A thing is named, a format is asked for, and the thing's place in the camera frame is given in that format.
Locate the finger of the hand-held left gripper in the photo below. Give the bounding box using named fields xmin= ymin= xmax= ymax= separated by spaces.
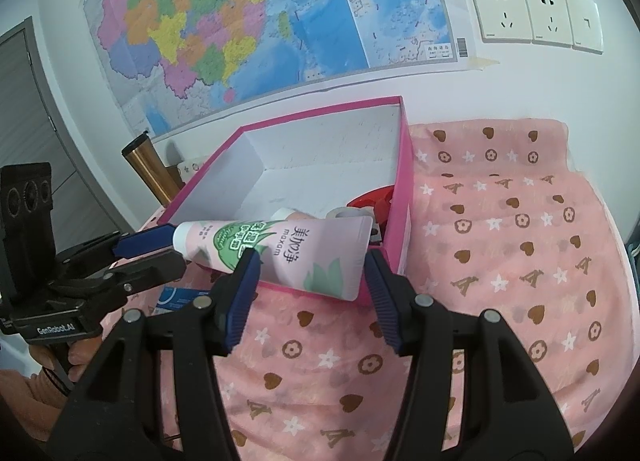
xmin=75 ymin=248 xmax=187 ymax=314
xmin=55 ymin=224 xmax=177 ymax=273

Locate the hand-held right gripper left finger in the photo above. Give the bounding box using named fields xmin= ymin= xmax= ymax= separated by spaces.
xmin=47 ymin=250 xmax=262 ymax=461

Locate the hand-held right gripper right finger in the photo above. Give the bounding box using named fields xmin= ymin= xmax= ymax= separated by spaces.
xmin=364 ymin=250 xmax=573 ymax=461

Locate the pink and green cream tube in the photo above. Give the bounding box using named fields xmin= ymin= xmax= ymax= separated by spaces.
xmin=172 ymin=218 xmax=373 ymax=302

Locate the white tape roll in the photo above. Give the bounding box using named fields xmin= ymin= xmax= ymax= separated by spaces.
xmin=325 ymin=206 xmax=376 ymax=220

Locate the red T-handle plastic tool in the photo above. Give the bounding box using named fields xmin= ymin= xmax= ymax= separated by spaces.
xmin=346 ymin=184 xmax=393 ymax=222

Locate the pink cardboard box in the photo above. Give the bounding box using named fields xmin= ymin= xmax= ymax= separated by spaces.
xmin=159 ymin=95 xmax=415 ymax=307

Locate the person's left hand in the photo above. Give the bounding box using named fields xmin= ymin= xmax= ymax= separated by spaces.
xmin=27 ymin=336 xmax=103 ymax=412

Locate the blue and white small box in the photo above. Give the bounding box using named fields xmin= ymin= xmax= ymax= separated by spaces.
xmin=152 ymin=286 xmax=201 ymax=317

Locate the copper metal tumbler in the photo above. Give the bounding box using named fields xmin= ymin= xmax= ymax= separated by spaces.
xmin=121 ymin=130 xmax=183 ymax=209

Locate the pink printed blanket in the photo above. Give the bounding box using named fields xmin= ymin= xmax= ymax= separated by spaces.
xmin=100 ymin=118 xmax=640 ymax=461

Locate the grey door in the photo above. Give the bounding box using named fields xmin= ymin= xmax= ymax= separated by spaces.
xmin=0 ymin=16 xmax=136 ymax=262

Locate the colourful wall map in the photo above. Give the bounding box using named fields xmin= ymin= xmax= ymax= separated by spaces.
xmin=82 ymin=0 xmax=473 ymax=137

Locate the white wall switch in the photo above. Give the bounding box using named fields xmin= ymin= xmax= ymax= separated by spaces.
xmin=565 ymin=0 xmax=604 ymax=53

